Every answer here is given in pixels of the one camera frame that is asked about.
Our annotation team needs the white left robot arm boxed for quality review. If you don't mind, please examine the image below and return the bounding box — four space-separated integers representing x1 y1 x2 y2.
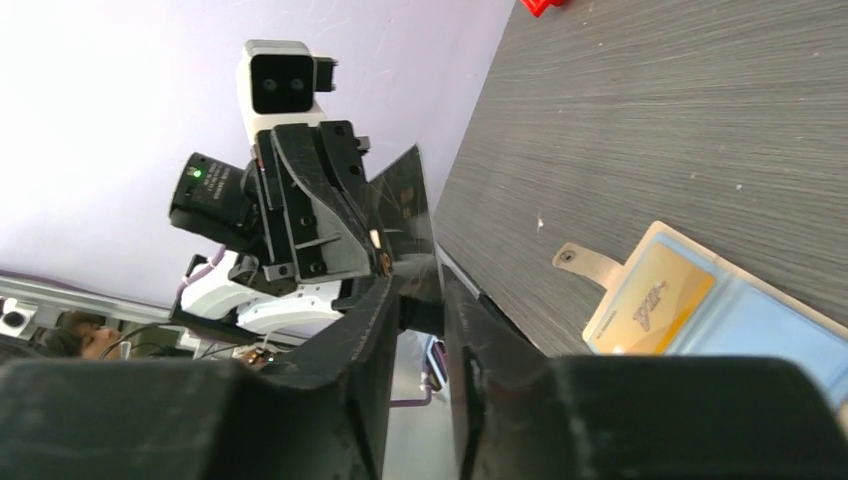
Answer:
168 121 392 345

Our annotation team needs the red divided plastic bin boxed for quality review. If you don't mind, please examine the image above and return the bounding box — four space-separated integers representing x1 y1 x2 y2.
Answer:
520 0 569 17

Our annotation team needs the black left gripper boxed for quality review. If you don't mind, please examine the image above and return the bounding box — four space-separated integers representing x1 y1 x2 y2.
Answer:
168 120 392 284

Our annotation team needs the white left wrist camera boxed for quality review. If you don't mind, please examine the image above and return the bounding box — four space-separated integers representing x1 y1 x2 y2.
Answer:
236 39 338 144

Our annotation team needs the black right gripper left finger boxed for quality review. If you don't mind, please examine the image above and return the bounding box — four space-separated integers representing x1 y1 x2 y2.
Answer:
1 277 399 479

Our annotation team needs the person's head in background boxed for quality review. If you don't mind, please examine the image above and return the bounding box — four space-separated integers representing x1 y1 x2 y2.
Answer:
39 311 122 360

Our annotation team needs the beige leather card holder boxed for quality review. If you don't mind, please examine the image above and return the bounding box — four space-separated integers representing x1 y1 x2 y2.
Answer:
552 221 847 426

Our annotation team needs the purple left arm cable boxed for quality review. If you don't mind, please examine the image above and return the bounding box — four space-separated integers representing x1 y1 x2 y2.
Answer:
174 245 230 306

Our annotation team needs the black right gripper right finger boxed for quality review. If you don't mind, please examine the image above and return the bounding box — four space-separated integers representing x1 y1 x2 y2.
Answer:
443 270 847 479

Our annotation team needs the gold VIP card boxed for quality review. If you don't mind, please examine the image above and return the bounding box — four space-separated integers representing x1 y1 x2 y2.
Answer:
587 243 717 355

